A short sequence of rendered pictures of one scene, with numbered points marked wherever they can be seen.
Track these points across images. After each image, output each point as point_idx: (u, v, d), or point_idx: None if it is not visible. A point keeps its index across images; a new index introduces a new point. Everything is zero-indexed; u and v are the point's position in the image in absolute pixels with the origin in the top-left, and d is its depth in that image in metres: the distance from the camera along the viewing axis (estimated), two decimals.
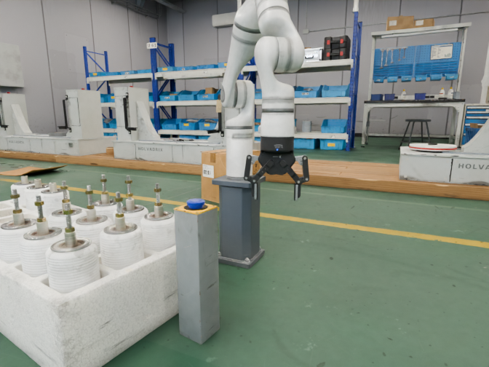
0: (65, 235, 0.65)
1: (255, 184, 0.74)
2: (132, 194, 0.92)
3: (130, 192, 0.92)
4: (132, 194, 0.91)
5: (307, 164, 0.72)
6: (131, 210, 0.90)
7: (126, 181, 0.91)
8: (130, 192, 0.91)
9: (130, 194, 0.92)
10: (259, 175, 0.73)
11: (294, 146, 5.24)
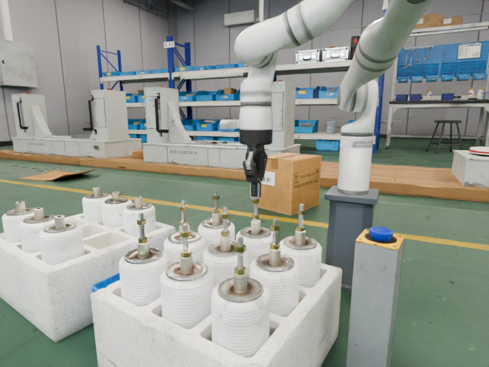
0: (237, 279, 0.51)
1: (259, 183, 0.75)
2: (257, 218, 0.77)
3: (257, 215, 0.77)
4: (252, 215, 0.77)
5: (265, 164, 0.79)
6: (246, 232, 0.77)
7: (259, 201, 0.77)
8: (254, 213, 0.77)
9: (259, 216, 0.77)
10: (260, 172, 0.74)
11: (317, 148, 5.10)
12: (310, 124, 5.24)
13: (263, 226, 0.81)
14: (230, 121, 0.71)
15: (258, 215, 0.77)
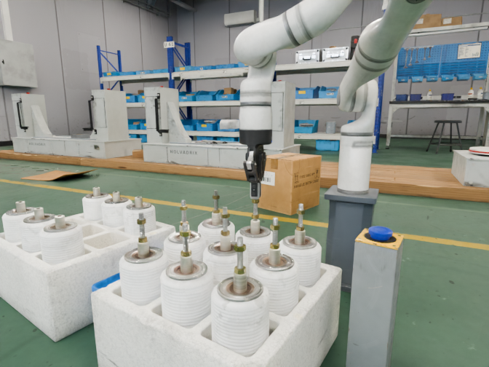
0: (237, 278, 0.51)
1: (259, 183, 0.75)
2: (257, 215, 0.78)
3: None
4: (258, 215, 0.77)
5: (265, 164, 0.79)
6: (249, 228, 0.80)
7: (252, 200, 0.77)
8: (257, 213, 0.77)
9: (255, 214, 0.78)
10: (260, 172, 0.74)
11: (317, 148, 5.10)
12: (309, 124, 5.25)
13: (270, 231, 0.77)
14: (230, 121, 0.71)
15: None
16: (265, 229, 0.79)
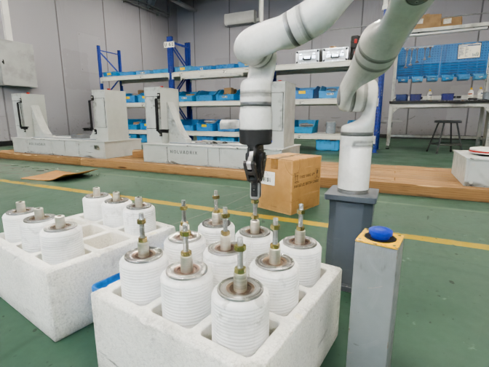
0: (237, 278, 0.51)
1: (259, 183, 0.75)
2: (251, 216, 0.78)
3: (252, 215, 0.77)
4: None
5: (265, 164, 0.79)
6: (249, 228, 0.80)
7: (253, 202, 0.76)
8: (255, 212, 0.78)
9: (251, 216, 0.77)
10: (260, 172, 0.74)
11: (317, 148, 5.10)
12: (310, 124, 5.25)
13: (270, 231, 0.77)
14: (230, 121, 0.71)
15: (251, 215, 0.77)
16: (265, 229, 0.79)
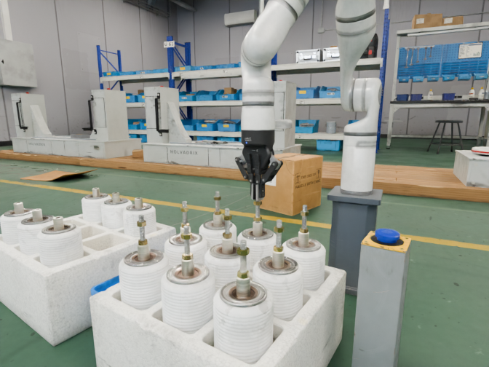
0: (240, 282, 0.50)
1: (252, 184, 0.74)
2: (257, 220, 0.75)
3: (259, 217, 0.75)
4: (253, 218, 0.76)
5: (271, 170, 0.69)
6: (266, 232, 0.77)
7: (261, 203, 0.75)
8: (255, 215, 0.76)
9: (260, 218, 0.75)
10: (250, 172, 0.73)
11: (318, 148, 5.08)
12: (310, 124, 5.23)
13: (249, 237, 0.74)
14: None
15: (260, 217, 0.75)
16: (258, 237, 0.74)
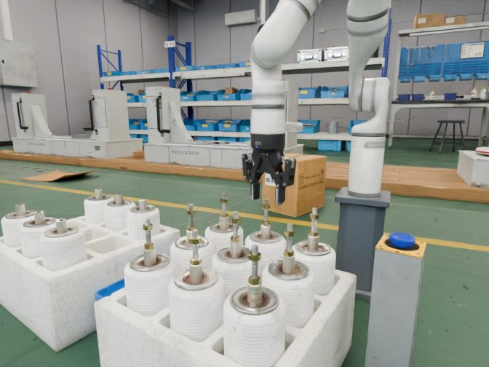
0: (252, 289, 0.48)
1: (252, 184, 0.74)
2: (262, 222, 0.75)
3: (263, 220, 0.74)
4: (268, 220, 0.75)
5: (288, 170, 0.66)
6: (272, 239, 0.73)
7: (263, 207, 0.73)
8: (266, 218, 0.74)
9: (261, 221, 0.74)
10: (253, 175, 0.73)
11: (319, 148, 5.06)
12: (311, 124, 5.21)
13: (249, 234, 0.76)
14: None
15: (262, 220, 0.74)
16: (254, 237, 0.74)
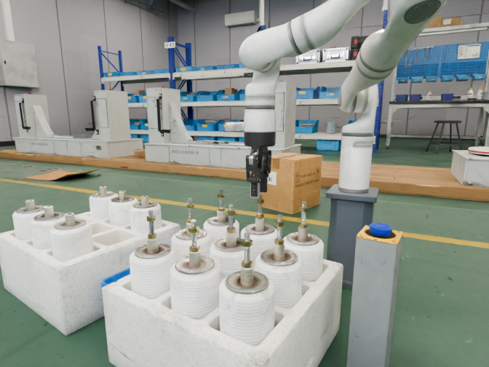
0: (244, 271, 0.54)
1: (259, 183, 0.75)
2: (263, 216, 0.80)
3: (261, 213, 0.81)
4: (261, 215, 0.79)
5: (271, 158, 0.83)
6: (252, 226, 0.82)
7: (259, 200, 0.80)
8: (260, 213, 0.80)
9: (262, 214, 0.81)
10: (261, 173, 0.75)
11: (317, 148, 5.12)
12: (310, 124, 5.27)
13: (274, 228, 0.81)
14: (235, 123, 0.74)
15: (262, 213, 0.81)
16: (268, 226, 0.83)
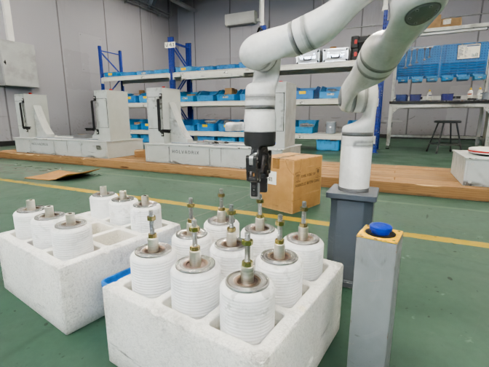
0: (244, 271, 0.54)
1: (259, 183, 0.75)
2: (257, 215, 0.81)
3: (257, 213, 0.80)
4: (263, 214, 0.81)
5: (271, 158, 0.83)
6: None
7: (257, 202, 0.79)
8: (261, 212, 0.80)
9: (256, 215, 0.80)
10: (261, 173, 0.75)
11: (317, 148, 5.12)
12: (310, 124, 5.27)
13: (269, 231, 0.78)
14: (235, 123, 0.74)
15: (256, 213, 0.80)
16: (271, 229, 0.80)
